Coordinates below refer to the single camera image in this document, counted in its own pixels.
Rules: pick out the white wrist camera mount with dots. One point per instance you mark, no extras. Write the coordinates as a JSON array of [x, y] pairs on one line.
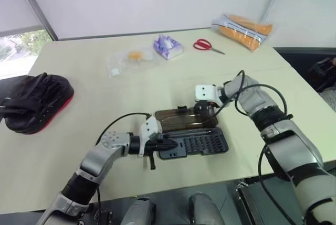
[[206, 92], [149, 128]]

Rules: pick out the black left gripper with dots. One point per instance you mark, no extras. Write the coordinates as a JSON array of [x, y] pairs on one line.
[[151, 147]]

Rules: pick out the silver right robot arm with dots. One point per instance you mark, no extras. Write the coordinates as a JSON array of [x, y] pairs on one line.
[[262, 99]]

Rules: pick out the clear plastic bag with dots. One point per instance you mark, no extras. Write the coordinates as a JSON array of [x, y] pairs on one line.
[[123, 63]]

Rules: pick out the white roller blind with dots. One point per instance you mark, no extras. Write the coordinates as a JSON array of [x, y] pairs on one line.
[[15, 4]]

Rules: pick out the black bag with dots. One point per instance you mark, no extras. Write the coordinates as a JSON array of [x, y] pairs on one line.
[[321, 75]]

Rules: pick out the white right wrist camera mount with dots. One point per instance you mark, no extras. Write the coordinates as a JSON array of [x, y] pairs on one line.
[[206, 92]]

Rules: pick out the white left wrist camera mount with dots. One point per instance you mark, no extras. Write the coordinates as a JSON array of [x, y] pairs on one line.
[[149, 128]]

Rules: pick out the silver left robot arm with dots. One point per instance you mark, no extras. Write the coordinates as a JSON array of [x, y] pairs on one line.
[[92, 159]]

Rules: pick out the dark window frame bar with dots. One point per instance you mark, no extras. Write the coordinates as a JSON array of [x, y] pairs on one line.
[[34, 3]]

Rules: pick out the black red boxing pad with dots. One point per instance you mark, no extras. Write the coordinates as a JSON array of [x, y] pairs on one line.
[[36, 99]]

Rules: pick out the clear bag of orange goods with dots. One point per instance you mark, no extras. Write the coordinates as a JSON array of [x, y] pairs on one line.
[[244, 33]]

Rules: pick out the grey rounded shape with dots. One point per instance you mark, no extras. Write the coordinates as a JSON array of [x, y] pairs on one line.
[[206, 209], [143, 212]]

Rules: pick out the black metal-edged case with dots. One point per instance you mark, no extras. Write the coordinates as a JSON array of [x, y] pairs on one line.
[[262, 204]]

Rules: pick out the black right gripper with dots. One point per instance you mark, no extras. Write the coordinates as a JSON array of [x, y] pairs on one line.
[[202, 105]]

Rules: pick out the black screwdriver bit case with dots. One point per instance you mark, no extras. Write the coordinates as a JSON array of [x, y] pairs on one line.
[[204, 143]]

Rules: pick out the purple tissue pack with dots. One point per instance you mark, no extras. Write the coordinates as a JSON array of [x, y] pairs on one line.
[[168, 48]]

